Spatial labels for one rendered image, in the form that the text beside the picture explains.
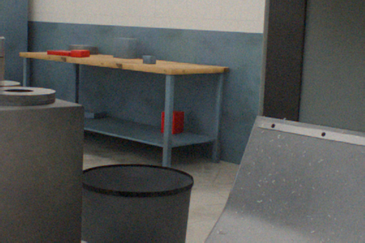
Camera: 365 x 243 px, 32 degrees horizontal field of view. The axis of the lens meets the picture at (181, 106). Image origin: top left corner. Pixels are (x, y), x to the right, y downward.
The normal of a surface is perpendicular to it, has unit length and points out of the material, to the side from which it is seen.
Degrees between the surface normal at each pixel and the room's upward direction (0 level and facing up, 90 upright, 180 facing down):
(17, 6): 90
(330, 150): 63
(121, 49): 90
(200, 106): 90
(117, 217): 94
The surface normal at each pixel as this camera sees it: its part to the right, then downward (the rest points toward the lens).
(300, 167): -0.60, -0.37
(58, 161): 0.63, 0.13
